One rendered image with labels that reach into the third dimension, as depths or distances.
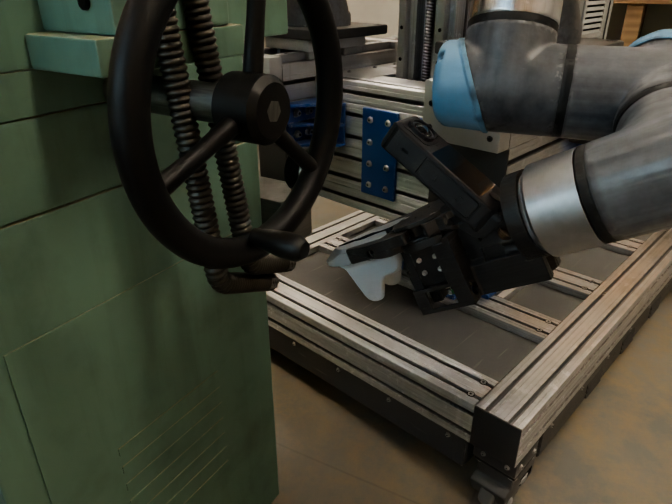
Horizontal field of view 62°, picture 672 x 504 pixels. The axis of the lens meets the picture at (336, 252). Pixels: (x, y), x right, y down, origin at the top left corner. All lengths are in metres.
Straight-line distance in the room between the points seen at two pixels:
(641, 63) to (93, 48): 0.42
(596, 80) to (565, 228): 0.12
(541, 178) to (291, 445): 0.97
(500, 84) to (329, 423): 0.99
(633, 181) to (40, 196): 0.50
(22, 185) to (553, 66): 0.47
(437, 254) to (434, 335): 0.80
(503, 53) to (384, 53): 0.92
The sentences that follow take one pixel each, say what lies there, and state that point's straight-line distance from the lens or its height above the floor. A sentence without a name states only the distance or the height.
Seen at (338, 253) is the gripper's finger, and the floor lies 0.68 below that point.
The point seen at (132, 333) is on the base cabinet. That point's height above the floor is 0.53.
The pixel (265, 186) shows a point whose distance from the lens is 0.88.
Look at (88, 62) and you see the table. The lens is 0.52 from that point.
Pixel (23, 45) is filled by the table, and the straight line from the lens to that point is 0.58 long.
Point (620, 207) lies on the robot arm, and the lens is 0.42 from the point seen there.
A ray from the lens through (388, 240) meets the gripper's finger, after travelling 0.47.
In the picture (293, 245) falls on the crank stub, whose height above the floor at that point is 0.70.
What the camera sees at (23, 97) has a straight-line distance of 0.58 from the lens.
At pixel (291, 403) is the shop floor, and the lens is 1.39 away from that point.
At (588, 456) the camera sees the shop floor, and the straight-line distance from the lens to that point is 1.37.
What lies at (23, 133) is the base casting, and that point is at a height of 0.79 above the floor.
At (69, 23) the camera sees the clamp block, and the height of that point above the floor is 0.88.
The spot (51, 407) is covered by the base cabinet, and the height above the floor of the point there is 0.51.
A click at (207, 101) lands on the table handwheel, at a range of 0.52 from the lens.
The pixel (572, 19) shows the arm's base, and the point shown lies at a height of 0.85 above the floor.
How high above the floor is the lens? 0.91
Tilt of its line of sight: 26 degrees down
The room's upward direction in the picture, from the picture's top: straight up
